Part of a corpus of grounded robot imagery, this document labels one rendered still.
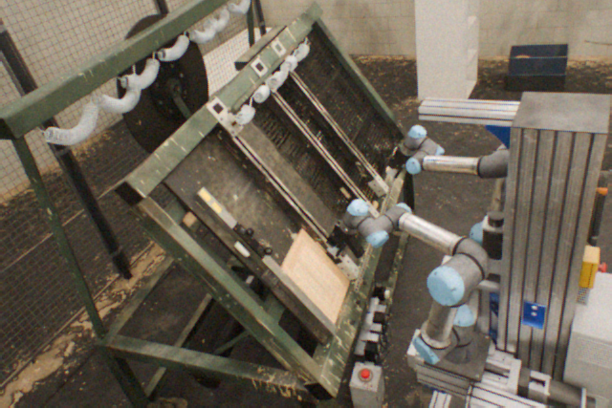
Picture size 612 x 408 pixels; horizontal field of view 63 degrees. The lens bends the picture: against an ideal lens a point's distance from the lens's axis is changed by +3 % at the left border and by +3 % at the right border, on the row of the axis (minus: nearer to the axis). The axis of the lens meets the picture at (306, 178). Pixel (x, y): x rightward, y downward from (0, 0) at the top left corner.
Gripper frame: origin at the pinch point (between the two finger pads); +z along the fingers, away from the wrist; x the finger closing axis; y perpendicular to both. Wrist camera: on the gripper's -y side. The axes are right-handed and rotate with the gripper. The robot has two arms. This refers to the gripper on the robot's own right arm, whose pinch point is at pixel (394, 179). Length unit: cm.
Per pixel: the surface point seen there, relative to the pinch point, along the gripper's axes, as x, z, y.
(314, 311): 76, 32, 2
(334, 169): -6.2, 21.4, 33.0
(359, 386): 98, 27, -29
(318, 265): 50, 33, 12
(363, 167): -35, 34, 20
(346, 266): 40, 35, -1
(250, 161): 44, -3, 65
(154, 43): 20, -18, 143
